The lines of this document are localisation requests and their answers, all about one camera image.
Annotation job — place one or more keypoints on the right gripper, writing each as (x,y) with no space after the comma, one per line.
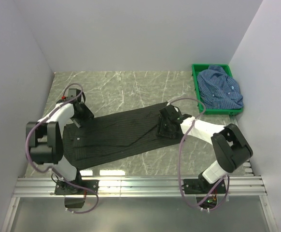
(161,130)

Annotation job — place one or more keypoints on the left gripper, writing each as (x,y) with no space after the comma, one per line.
(88,115)

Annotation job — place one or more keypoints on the black pinstripe long sleeve shirt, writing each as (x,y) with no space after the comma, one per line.
(113,137)

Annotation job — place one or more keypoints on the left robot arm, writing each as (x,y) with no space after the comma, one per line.
(44,145)

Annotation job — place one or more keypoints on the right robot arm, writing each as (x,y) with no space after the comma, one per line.
(229,144)

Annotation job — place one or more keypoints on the blue checked long sleeve shirt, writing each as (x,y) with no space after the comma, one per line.
(218,90)

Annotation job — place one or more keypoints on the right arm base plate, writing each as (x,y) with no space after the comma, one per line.
(215,194)

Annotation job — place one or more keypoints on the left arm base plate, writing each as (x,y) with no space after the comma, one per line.
(76,193)

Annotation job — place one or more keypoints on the aluminium mounting rail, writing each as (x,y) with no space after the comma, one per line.
(141,194)

